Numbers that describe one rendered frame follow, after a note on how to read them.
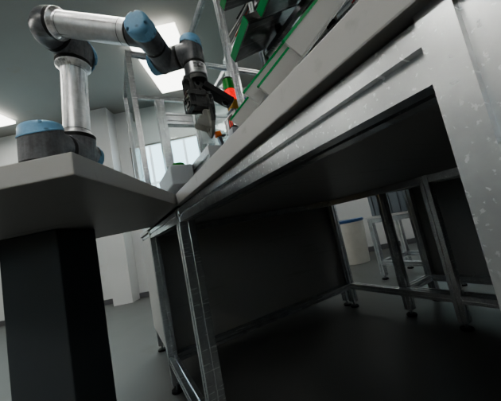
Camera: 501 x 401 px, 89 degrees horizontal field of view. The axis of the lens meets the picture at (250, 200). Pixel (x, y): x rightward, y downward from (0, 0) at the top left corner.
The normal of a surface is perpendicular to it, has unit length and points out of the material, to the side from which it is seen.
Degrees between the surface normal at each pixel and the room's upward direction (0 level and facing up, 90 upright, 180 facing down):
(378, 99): 90
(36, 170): 90
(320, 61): 90
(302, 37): 90
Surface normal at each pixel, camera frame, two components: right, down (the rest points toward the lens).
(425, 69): -0.87, 0.12
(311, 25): 0.30, -0.17
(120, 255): -0.03, -0.11
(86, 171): 0.98, -0.20
